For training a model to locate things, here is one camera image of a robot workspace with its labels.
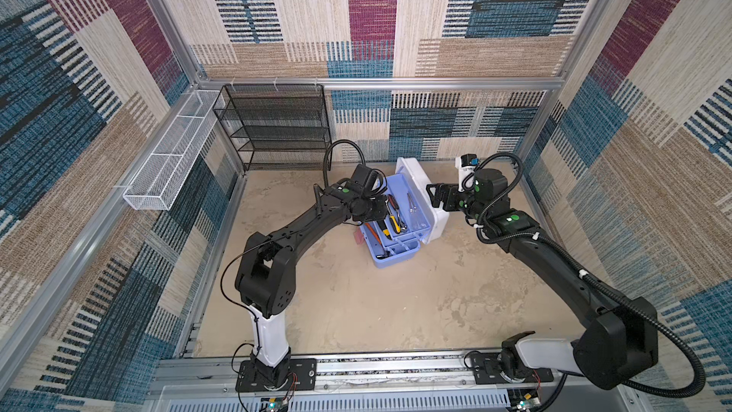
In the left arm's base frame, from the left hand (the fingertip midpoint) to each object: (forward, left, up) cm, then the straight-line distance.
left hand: (385, 209), depth 89 cm
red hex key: (-5, +3, -5) cm, 8 cm away
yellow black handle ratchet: (-6, -3, 0) cm, 7 cm away
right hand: (-1, -15, +10) cm, 18 cm away
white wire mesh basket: (-4, +56, +19) cm, 59 cm away
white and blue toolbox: (-3, -7, -1) cm, 8 cm away
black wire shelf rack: (+38, +39, +2) cm, 55 cm away
